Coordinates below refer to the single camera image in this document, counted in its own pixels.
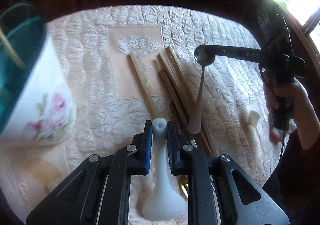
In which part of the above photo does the metal spoon pink handle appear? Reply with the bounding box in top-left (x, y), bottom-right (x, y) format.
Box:
top-left (187, 56), bottom-right (215, 135)

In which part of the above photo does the person's right hand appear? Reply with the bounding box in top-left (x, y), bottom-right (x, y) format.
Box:
top-left (263, 79), bottom-right (319, 150)

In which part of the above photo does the light bamboo chopstick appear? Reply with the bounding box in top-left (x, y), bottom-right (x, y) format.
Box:
top-left (164, 47), bottom-right (195, 117)

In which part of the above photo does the white quilted table cloth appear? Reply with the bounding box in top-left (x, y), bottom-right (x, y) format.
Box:
top-left (1, 5), bottom-right (281, 221)

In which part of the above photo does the teal rimmed floral utensil cup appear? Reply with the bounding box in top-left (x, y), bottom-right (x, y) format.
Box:
top-left (1, 3), bottom-right (76, 147)

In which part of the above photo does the gold metal fork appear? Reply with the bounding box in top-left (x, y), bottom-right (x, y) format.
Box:
top-left (178, 176), bottom-right (189, 200)

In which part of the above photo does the white cloth tag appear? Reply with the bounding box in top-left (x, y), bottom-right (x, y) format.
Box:
top-left (247, 111), bottom-right (260, 129)

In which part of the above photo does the white ceramic soup spoon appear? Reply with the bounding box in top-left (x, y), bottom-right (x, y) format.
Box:
top-left (142, 118), bottom-right (187, 221)

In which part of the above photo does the dark wooden chopstick on cloth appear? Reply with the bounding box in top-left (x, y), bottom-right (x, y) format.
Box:
top-left (156, 52), bottom-right (216, 157)

